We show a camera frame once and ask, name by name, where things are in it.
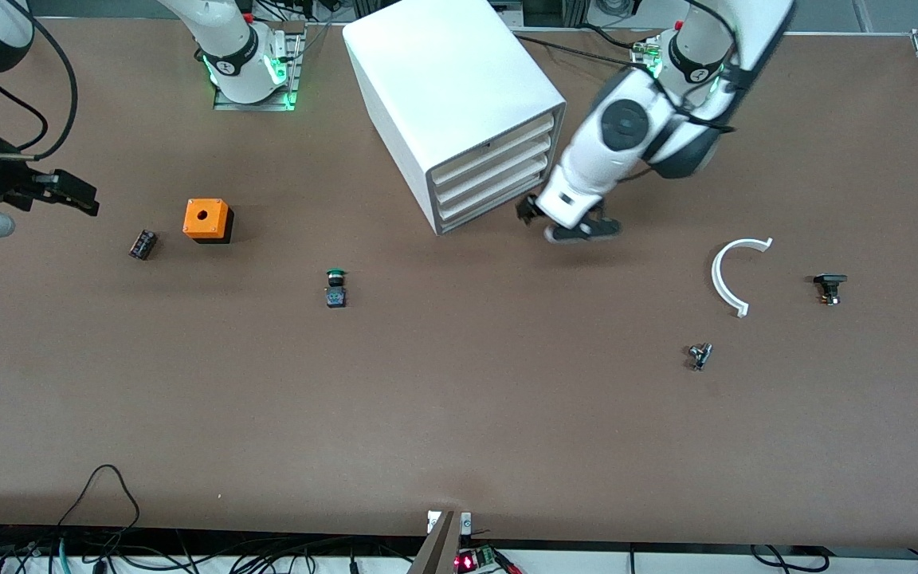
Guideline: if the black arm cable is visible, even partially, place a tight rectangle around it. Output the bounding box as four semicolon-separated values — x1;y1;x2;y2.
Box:
686;0;755;132
0;20;79;160

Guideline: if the circuit board with red display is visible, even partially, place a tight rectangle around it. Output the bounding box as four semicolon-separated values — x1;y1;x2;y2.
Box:
454;545;508;574

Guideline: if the aluminium camera post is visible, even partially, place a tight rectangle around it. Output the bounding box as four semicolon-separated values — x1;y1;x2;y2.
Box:
407;510;461;574

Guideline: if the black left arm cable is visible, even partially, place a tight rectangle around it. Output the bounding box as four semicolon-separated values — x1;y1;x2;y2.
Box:
686;0;755;132

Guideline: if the black looped cable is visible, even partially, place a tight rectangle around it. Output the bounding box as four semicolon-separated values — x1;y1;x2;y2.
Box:
57;464;143;531

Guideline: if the black cable on table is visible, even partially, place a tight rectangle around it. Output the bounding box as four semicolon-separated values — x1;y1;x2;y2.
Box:
511;33;639;66

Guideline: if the black floor cable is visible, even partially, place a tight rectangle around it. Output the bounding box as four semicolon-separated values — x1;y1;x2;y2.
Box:
750;545;830;573

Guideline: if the orange button enclosure box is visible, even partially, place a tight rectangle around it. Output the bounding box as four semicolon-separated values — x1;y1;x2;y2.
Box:
182;199;234;245

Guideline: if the small black switch part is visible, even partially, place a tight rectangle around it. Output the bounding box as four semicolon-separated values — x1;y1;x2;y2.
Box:
813;273;849;307

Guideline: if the white curved plastic part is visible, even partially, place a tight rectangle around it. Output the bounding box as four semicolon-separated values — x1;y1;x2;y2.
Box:
711;237;774;319

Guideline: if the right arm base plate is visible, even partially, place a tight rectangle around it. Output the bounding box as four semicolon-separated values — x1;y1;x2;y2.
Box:
214;22;307;111

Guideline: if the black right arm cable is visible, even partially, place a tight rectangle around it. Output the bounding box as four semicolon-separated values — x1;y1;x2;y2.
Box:
0;20;79;160

